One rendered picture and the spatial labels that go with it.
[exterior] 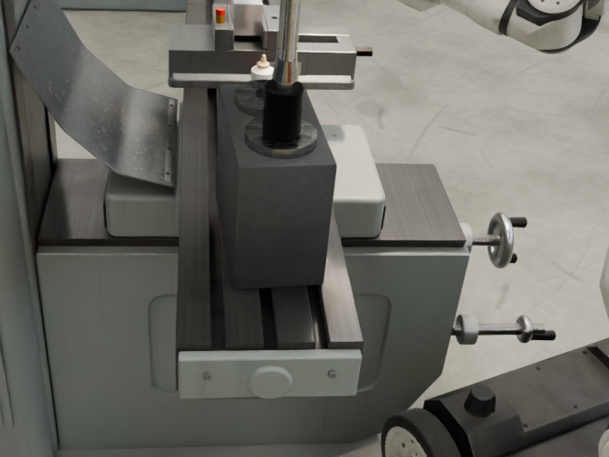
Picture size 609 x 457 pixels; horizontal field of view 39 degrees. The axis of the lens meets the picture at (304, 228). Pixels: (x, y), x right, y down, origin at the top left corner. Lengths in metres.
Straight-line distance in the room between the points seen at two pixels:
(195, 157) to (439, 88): 2.63
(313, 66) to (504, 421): 0.72
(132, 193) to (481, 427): 0.70
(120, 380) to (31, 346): 0.20
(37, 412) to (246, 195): 0.87
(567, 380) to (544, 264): 1.33
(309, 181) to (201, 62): 0.61
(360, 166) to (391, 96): 2.19
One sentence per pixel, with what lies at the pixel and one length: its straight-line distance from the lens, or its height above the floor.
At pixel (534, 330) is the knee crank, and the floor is 0.52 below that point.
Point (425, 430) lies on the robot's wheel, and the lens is 1.44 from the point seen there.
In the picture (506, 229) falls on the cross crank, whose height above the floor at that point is 0.69.
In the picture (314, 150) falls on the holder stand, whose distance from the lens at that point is 1.05.
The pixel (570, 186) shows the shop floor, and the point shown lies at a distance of 3.38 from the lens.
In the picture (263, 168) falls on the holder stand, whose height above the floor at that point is 1.12.
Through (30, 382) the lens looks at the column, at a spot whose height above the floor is 0.45.
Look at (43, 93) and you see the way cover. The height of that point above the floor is 1.02.
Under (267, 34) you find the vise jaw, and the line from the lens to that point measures 1.59.
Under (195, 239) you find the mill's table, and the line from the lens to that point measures 1.20.
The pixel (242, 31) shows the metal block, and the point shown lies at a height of 1.03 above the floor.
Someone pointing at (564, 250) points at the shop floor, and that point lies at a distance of 3.01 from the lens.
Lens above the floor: 1.65
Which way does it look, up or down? 35 degrees down
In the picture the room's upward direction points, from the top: 5 degrees clockwise
